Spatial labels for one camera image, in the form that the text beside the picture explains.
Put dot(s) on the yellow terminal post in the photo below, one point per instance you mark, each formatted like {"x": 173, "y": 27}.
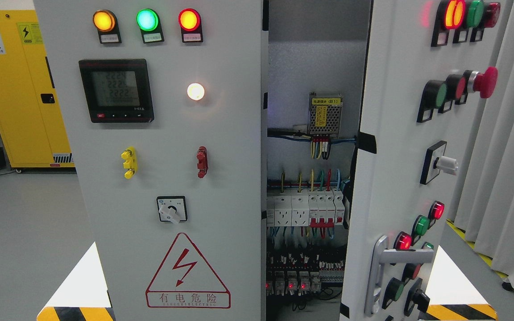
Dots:
{"x": 129, "y": 157}

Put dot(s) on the red electric hazard sticker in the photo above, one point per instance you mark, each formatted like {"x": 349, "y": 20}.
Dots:
{"x": 185, "y": 279}

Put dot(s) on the black rotary selector switch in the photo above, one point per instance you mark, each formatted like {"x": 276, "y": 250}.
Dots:
{"x": 172, "y": 209}

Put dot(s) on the yellow safety cabinet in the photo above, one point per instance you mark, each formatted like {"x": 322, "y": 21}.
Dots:
{"x": 31, "y": 123}

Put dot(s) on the amber indicator light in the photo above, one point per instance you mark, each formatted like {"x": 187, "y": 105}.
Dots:
{"x": 107, "y": 26}

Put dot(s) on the black digital power meter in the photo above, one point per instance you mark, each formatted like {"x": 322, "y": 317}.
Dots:
{"x": 117, "y": 90}

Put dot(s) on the silver door handle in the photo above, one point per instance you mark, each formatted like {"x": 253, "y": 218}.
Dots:
{"x": 382, "y": 256}

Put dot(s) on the red indicator light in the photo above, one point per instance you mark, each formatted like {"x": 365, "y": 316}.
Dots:
{"x": 190, "y": 26}

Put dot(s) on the white indicator light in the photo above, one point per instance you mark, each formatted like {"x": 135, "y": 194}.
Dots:
{"x": 195, "y": 91}

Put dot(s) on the green indicator light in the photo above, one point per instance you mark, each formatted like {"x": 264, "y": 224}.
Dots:
{"x": 150, "y": 26}

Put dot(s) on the white breaker and socket row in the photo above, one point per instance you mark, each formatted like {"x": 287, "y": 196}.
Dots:
{"x": 316, "y": 209}

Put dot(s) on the lower relay terminal row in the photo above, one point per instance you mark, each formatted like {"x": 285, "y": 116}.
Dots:
{"x": 301, "y": 271}

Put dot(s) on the metal mesh power supply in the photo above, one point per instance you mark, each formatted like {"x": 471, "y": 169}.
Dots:
{"x": 324, "y": 114}

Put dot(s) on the grey cabinet door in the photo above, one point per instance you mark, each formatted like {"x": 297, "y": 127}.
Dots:
{"x": 225, "y": 207}
{"x": 416, "y": 128}

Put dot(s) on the grey curtain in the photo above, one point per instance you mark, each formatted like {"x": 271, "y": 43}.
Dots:
{"x": 486, "y": 207}

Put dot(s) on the red mushroom stop button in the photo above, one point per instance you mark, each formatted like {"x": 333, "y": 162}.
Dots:
{"x": 482, "y": 82}

